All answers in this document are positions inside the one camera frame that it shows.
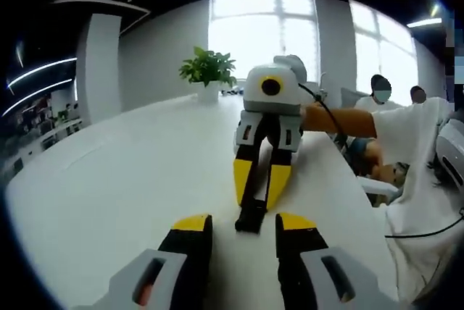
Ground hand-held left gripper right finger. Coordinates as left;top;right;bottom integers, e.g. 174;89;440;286
274;211;400;310

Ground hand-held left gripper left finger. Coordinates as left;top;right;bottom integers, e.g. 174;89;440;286
72;213;215;310

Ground green leafy plant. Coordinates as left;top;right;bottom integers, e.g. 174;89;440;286
178;46;239;88

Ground black plastic buckle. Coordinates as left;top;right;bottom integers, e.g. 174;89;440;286
234;196;268;235

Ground person's white shirt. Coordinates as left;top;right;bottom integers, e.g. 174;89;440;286
372;96;464;304

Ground white chest-worn device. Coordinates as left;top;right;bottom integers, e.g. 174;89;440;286
434;117;464;195

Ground white plant pot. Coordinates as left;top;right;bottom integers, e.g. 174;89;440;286
196;80;221;106

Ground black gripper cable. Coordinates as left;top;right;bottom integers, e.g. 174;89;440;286
297;83;351;154

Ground person's patterned shorts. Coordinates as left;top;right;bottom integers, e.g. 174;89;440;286
347;136;411;190

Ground black device cable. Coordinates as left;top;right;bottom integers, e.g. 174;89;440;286
384;207;464;239

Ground row of white office desks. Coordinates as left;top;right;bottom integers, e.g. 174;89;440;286
12;101;83;168

